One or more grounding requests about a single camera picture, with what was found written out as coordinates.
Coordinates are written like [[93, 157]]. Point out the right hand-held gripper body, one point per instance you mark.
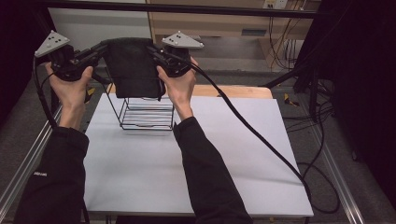
[[179, 60]]

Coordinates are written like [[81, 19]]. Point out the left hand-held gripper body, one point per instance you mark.
[[63, 65]]

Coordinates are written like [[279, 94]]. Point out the person's right hand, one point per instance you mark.
[[180, 88]]

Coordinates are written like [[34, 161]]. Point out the person's left hand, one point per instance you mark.
[[71, 93]]

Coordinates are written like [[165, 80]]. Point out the white cabinet panel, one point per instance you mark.
[[87, 26]]

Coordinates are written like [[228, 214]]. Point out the light wooden desk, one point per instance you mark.
[[224, 23]]

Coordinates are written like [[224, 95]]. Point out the wooden table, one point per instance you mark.
[[243, 91]]

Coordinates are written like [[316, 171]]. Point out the black metal frame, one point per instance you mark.
[[233, 11]]

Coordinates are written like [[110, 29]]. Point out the aluminium rail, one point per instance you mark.
[[339, 174], [28, 155]]

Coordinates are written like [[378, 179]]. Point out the white wall socket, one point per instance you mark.
[[275, 3]]

